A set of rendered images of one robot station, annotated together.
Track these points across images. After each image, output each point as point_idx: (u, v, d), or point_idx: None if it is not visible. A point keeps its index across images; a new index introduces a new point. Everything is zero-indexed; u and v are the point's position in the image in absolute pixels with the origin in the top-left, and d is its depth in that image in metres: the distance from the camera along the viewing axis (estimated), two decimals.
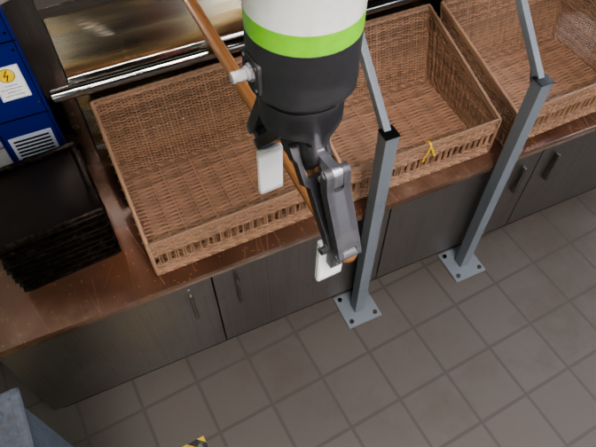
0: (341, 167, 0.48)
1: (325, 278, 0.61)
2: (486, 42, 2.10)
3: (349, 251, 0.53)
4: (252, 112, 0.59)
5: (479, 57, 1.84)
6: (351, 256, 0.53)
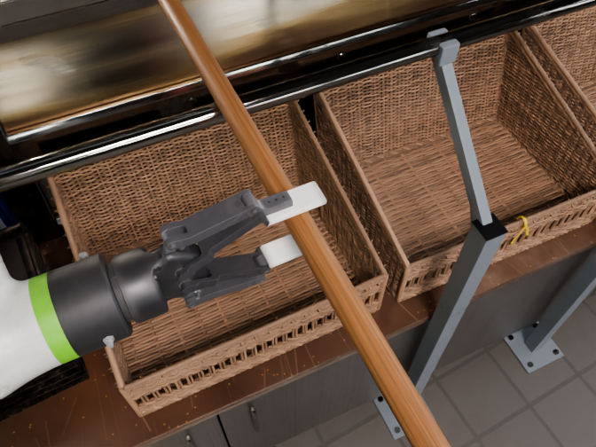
0: (185, 302, 0.65)
1: None
2: (575, 68, 1.61)
3: (254, 275, 0.68)
4: (208, 207, 0.57)
5: (581, 94, 1.35)
6: (259, 275, 0.69)
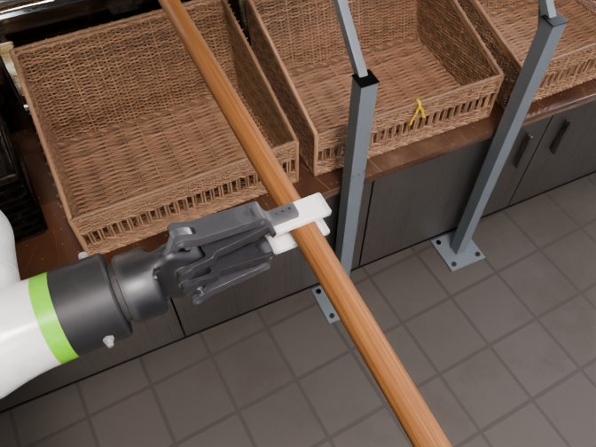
0: (192, 299, 0.65)
1: (319, 222, 0.67)
2: None
3: None
4: (217, 214, 0.58)
5: (477, 4, 1.57)
6: (262, 262, 0.67)
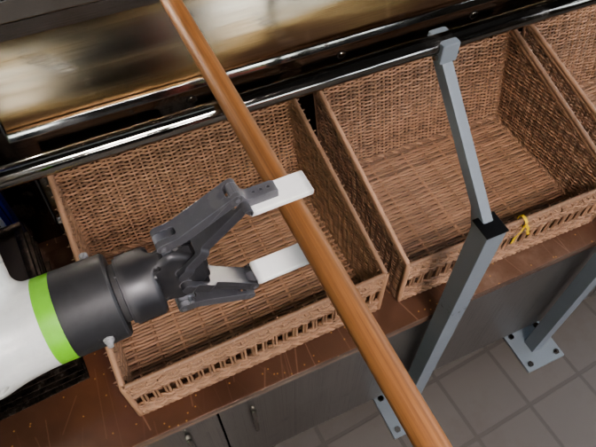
0: (177, 305, 0.65)
1: (301, 251, 0.70)
2: (575, 67, 1.61)
3: (243, 291, 0.70)
4: (194, 204, 0.55)
5: (582, 93, 1.35)
6: (248, 290, 0.70)
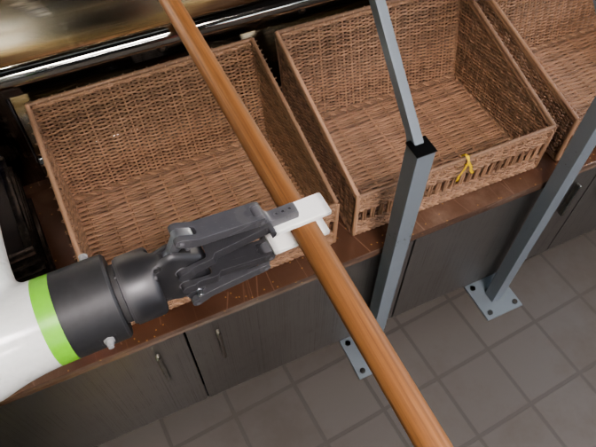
0: (192, 300, 0.65)
1: (319, 221, 0.67)
2: (528, 30, 1.72)
3: (257, 263, 0.66)
4: (217, 214, 0.58)
5: (526, 47, 1.46)
6: (262, 262, 0.67)
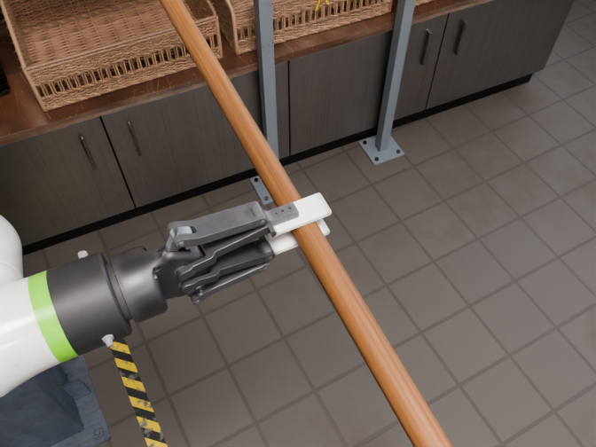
0: (192, 299, 0.65)
1: (319, 222, 0.67)
2: None
3: None
4: (217, 213, 0.58)
5: None
6: (262, 262, 0.67)
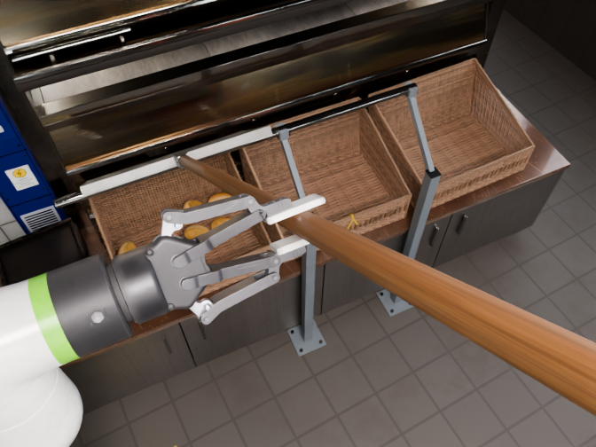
0: (202, 321, 0.62)
1: None
2: (411, 121, 2.56)
3: (268, 278, 0.64)
4: (209, 204, 0.61)
5: (396, 142, 2.30)
6: (274, 279, 0.64)
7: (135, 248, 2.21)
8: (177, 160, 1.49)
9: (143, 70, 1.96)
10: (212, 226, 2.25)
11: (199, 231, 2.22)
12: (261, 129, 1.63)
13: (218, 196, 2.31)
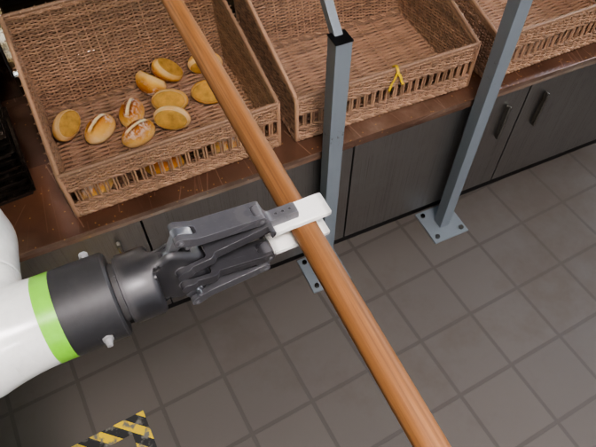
0: (192, 299, 0.65)
1: (319, 222, 0.67)
2: None
3: None
4: (217, 213, 0.58)
5: None
6: (262, 262, 0.67)
7: (80, 121, 1.52)
8: None
9: None
10: (192, 91, 1.56)
11: (174, 96, 1.53)
12: None
13: None
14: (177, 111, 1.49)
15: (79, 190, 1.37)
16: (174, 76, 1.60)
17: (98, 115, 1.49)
